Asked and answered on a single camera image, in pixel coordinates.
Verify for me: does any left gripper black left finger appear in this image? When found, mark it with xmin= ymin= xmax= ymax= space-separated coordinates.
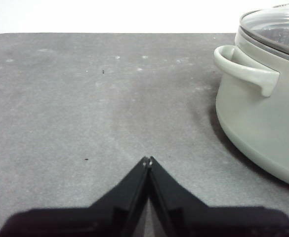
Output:
xmin=0 ymin=156 xmax=150 ymax=237

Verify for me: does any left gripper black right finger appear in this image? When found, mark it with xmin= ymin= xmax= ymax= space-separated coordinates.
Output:
xmin=148 ymin=155 xmax=289 ymax=237

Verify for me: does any glass lid with grey knob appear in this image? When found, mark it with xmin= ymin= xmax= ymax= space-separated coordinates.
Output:
xmin=240 ymin=1 xmax=289 ymax=59

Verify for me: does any pale green electric pot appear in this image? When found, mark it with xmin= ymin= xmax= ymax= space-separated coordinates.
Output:
xmin=213 ymin=24 xmax=289 ymax=191

